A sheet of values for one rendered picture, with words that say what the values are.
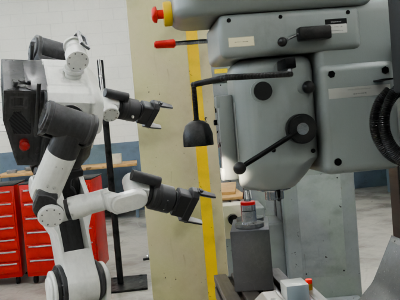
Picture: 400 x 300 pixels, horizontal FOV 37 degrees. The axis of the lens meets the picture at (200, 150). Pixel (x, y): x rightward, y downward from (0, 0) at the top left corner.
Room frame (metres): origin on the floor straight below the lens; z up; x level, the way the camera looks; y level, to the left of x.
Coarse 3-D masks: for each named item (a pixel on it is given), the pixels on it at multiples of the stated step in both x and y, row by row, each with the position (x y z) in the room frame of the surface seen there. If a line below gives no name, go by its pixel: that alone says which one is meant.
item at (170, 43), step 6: (156, 42) 1.58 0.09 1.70; (162, 42) 1.58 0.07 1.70; (168, 42) 1.58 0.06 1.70; (174, 42) 1.58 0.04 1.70; (180, 42) 1.58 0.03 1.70; (186, 42) 1.59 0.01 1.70; (192, 42) 1.59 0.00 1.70; (198, 42) 1.59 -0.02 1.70; (204, 42) 1.59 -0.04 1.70; (156, 48) 1.58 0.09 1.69
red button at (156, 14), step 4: (152, 8) 1.47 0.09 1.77; (156, 8) 1.47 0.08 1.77; (152, 12) 1.47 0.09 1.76; (156, 12) 1.46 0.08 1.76; (160, 12) 1.47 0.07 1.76; (152, 16) 1.47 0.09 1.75; (156, 16) 1.47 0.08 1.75; (160, 16) 1.48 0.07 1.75; (152, 20) 1.48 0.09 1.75; (156, 20) 1.47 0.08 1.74
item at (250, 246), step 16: (240, 224) 1.85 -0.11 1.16; (256, 224) 1.83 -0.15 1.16; (240, 240) 1.81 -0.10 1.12; (256, 240) 1.81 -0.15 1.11; (240, 256) 1.81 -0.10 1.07; (256, 256) 1.81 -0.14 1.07; (240, 272) 1.81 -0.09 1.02; (256, 272) 1.81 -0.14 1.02; (272, 272) 1.81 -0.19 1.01; (240, 288) 1.81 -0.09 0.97; (256, 288) 1.81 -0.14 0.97; (272, 288) 1.81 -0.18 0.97
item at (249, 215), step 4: (244, 208) 1.85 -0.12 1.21; (248, 208) 1.85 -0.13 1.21; (252, 208) 1.85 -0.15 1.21; (244, 212) 1.85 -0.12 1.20; (248, 212) 1.85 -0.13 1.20; (252, 212) 1.85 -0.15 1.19; (244, 216) 1.85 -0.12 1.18; (248, 216) 1.85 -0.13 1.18; (252, 216) 1.85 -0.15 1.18; (256, 216) 1.86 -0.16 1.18; (244, 220) 1.85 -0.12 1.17; (248, 220) 1.85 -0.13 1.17; (252, 220) 1.85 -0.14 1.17; (256, 220) 1.86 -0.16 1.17
